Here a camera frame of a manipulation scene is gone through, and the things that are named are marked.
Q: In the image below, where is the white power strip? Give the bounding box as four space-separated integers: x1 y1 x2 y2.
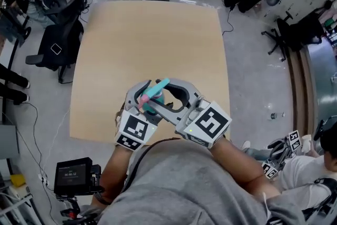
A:
38 173 51 185

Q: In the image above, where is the black equipment backpack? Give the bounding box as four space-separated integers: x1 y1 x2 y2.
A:
302 178 337 225

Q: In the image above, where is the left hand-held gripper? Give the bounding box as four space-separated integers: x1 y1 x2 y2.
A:
115 79 164 151

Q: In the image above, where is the person's grey shirt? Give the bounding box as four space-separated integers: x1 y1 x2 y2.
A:
97 138 306 225

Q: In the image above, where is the grey board panel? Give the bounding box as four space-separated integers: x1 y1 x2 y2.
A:
0 123 21 159

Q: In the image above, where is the yellow bin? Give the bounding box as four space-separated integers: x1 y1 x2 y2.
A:
10 173 26 188

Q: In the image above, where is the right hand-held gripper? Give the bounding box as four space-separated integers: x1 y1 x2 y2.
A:
148 77 233 150

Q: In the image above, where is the black cable with adapter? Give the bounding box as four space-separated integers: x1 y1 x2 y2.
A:
222 4 235 37

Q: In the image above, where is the person's left forearm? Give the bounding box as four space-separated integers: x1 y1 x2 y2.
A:
91 144 132 206

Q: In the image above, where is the thick black chest cable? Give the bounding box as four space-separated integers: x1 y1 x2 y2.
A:
123 138 182 193

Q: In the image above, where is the person's right forearm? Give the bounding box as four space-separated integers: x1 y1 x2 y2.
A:
210 136 281 200

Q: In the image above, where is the white-edged smartphone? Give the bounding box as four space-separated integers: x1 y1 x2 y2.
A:
50 43 63 56

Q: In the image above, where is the black office chair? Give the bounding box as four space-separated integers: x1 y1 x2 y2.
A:
25 0 89 84

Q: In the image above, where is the black timer monitor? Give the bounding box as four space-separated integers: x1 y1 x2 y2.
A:
54 157 93 196

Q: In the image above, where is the person's left hand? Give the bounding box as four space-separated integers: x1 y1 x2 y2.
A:
115 102 127 128

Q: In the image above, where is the black swivel chair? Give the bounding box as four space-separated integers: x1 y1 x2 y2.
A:
261 0 333 63

